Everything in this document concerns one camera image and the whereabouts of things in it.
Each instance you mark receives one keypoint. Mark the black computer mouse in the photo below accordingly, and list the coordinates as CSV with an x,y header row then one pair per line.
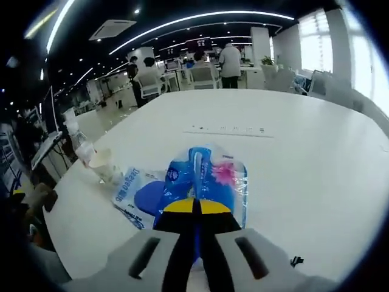
x,y
50,200

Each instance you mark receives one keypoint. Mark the window with blinds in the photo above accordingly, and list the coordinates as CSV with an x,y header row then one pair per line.
x,y
316,42

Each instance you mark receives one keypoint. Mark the open laptop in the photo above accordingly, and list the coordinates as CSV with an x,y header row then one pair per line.
x,y
45,149

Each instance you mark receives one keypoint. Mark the ceiling air conditioner vent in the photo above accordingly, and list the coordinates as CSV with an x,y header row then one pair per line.
x,y
112,29

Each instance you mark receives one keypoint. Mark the curved ceiling light strip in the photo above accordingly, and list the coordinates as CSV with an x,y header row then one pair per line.
x,y
212,15

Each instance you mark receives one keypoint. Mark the white power strip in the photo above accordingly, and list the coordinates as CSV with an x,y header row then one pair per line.
x,y
228,131

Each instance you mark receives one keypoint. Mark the blue tissue pack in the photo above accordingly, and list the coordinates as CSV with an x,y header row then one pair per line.
x,y
206,173

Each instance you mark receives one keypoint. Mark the pale blue wet wipes pack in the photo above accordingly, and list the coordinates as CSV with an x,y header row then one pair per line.
x,y
133,194

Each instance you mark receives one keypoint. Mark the blue wall poster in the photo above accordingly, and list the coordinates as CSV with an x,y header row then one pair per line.
x,y
10,158

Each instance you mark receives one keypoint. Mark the clear plastic water bottle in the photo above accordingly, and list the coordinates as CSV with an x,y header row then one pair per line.
x,y
83,149

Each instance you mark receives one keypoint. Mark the green potted plant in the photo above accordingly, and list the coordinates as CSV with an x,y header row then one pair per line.
x,y
268,61

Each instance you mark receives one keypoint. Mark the white paper cup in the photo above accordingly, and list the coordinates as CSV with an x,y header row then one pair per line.
x,y
104,165

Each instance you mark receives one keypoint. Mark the hanging display screen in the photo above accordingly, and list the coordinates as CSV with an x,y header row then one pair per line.
x,y
198,43

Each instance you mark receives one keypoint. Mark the white office chair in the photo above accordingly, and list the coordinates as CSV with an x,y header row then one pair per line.
x,y
203,77
150,83

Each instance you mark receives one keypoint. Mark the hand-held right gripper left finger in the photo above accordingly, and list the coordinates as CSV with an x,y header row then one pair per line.
x,y
121,270

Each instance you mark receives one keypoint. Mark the round ceiling spotlights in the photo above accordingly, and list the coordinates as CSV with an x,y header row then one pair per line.
x,y
136,11

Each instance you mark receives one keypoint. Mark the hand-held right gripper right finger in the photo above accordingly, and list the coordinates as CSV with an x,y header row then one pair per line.
x,y
273,273

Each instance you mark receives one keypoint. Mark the large bright window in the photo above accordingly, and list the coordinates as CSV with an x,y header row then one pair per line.
x,y
367,54

